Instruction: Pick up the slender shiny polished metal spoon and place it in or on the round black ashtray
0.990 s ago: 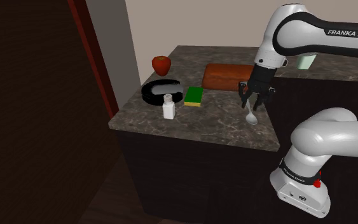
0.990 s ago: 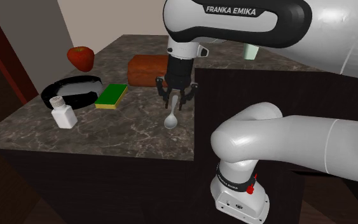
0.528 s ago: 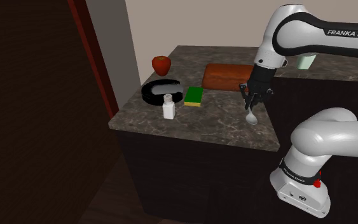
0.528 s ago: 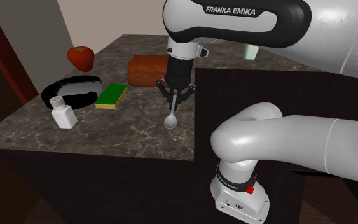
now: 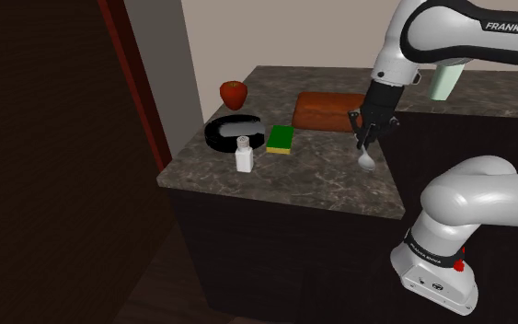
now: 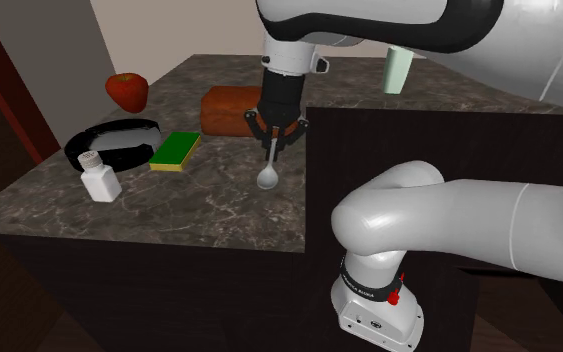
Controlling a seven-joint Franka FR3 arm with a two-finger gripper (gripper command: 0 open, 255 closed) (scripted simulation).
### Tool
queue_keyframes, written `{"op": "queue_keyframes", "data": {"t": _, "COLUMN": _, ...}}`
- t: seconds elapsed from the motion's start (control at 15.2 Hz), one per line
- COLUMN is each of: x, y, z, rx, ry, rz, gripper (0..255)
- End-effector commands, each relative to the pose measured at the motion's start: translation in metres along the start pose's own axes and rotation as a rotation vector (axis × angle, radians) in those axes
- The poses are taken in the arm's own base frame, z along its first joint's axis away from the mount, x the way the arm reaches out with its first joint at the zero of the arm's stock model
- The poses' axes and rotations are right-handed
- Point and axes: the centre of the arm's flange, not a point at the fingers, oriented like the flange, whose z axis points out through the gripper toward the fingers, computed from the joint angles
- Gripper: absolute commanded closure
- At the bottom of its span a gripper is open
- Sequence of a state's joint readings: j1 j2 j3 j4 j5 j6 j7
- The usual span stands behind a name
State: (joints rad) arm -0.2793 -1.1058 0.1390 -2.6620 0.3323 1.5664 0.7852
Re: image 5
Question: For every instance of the pale green cup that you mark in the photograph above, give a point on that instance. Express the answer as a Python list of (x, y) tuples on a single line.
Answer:
[(443, 83)]

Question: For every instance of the dark kitchen counter cabinet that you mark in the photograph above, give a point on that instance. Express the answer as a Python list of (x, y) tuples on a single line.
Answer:
[(285, 251)]

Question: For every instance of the white salt shaker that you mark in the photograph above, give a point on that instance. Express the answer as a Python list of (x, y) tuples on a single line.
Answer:
[(244, 156)]

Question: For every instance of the black round bowl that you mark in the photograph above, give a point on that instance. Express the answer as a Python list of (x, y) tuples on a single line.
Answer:
[(234, 132)]

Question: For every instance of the dark brown door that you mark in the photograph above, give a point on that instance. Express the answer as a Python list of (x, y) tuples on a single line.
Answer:
[(52, 157)]

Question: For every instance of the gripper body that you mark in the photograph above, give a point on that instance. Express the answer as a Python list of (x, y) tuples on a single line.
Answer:
[(378, 106)]

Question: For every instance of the green and yellow sponge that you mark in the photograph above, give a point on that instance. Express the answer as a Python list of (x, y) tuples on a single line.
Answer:
[(280, 139)]

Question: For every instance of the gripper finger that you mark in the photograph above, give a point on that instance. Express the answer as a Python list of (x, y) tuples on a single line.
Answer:
[(357, 125), (382, 130)]

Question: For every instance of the white spoon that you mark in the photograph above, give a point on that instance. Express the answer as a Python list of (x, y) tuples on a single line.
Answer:
[(366, 159)]

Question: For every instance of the red apple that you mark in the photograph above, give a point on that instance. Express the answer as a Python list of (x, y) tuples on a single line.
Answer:
[(233, 94)]

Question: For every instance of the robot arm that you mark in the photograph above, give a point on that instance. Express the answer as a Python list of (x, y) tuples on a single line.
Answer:
[(465, 193)]

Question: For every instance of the brown bread loaf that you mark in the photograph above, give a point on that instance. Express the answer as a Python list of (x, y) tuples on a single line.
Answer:
[(326, 112)]

